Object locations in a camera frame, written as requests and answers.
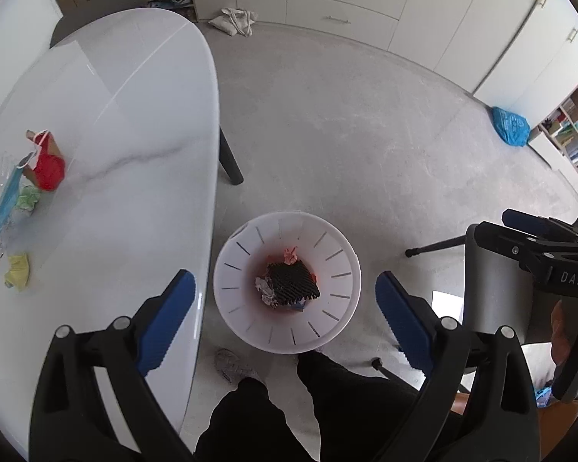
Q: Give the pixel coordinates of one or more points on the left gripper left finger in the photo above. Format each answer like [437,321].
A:
[69,421]

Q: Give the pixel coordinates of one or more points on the person black trousers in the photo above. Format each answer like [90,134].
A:
[358,417]

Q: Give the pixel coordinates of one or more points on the blue plastic bag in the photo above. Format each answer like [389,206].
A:
[512,128]

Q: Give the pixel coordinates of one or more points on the pink paper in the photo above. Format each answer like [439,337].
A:
[290,255]

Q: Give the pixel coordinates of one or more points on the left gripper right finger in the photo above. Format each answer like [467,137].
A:
[477,401]

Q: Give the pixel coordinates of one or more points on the grey shoe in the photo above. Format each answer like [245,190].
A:
[232,368]

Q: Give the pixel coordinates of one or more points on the blue face mask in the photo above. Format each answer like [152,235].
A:
[9,192]

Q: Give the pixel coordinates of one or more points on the green paper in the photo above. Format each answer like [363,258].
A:
[27,199]

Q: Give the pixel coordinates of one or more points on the blue bird print box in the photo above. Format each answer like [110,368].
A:
[299,305]

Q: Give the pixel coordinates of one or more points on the yellow paper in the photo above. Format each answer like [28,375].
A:
[17,276]

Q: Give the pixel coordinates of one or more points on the red torn paper bag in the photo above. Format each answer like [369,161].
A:
[50,167]

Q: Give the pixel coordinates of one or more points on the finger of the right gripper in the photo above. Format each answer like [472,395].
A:
[549,229]
[528,251]

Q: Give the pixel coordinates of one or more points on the white cloth bag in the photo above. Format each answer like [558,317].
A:
[234,21]

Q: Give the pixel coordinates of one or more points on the grey white paper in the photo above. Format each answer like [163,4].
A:
[265,289]

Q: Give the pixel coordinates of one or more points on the black foam net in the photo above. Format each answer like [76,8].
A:
[292,282]

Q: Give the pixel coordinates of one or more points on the white trash bin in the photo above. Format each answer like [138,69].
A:
[328,255]

